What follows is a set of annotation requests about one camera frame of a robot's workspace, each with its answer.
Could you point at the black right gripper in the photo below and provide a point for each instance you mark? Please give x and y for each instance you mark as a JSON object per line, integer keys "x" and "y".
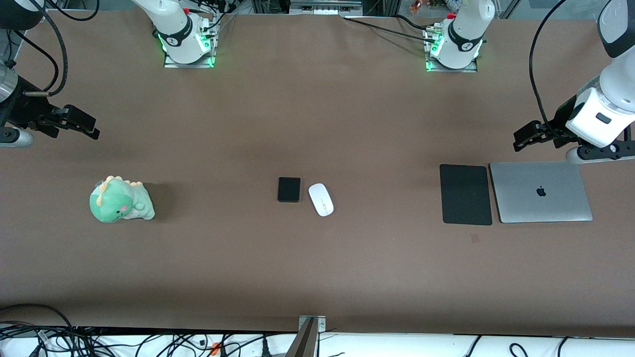
{"x": 22, "y": 111}

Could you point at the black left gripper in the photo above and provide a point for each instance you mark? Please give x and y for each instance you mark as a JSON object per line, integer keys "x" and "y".
{"x": 564, "y": 119}

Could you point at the white computer mouse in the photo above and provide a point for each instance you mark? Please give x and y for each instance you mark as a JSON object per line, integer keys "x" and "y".
{"x": 321, "y": 200}

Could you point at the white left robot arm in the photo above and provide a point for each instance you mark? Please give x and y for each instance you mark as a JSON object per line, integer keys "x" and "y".
{"x": 464, "y": 34}

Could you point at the black mouse pad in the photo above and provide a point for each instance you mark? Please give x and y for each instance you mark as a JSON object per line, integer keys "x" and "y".
{"x": 465, "y": 194}

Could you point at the silver closed laptop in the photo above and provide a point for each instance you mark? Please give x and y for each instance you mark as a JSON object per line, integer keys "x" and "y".
{"x": 521, "y": 193}

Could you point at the green dinosaur plush toy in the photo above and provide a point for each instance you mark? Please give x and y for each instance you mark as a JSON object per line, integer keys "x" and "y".
{"x": 119, "y": 203}

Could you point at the white power strip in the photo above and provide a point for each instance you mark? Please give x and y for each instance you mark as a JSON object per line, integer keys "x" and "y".
{"x": 325, "y": 9}

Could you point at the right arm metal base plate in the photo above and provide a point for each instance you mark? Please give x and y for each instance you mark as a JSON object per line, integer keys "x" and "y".
{"x": 171, "y": 64}

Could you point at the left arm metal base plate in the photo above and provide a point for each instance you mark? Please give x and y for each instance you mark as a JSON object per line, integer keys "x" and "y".
{"x": 431, "y": 68}

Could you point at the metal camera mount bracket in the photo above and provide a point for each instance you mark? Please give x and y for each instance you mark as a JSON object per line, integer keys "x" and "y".
{"x": 308, "y": 329}

